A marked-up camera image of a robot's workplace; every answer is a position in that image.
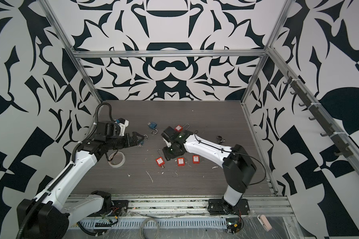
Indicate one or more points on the blue padlock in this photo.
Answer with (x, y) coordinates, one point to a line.
(153, 126)
(141, 144)

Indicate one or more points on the pink white clip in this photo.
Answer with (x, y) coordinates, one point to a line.
(264, 222)

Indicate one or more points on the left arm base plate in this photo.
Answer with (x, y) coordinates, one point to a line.
(115, 208)

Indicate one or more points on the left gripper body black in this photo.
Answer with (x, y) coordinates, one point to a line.
(125, 142)

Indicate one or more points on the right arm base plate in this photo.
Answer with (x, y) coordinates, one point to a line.
(220, 207)

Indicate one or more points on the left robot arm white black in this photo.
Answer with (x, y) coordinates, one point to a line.
(45, 216)

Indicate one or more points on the red padlock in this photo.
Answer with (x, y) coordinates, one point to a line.
(180, 128)
(160, 161)
(195, 159)
(181, 161)

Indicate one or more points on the grey hook rail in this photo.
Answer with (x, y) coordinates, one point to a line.
(320, 115)

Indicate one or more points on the white slotted cable duct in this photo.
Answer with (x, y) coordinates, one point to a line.
(162, 223)

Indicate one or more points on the red padlock front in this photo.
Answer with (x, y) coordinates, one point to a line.
(160, 161)

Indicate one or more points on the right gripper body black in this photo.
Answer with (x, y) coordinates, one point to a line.
(171, 152)

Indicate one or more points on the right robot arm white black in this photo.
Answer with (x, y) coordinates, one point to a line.
(240, 169)

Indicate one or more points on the small circuit board right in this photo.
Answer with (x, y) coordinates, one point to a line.
(234, 225)

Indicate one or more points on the aluminium frame crossbar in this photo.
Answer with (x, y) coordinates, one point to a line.
(167, 53)

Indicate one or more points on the tape roll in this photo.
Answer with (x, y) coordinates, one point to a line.
(116, 159)

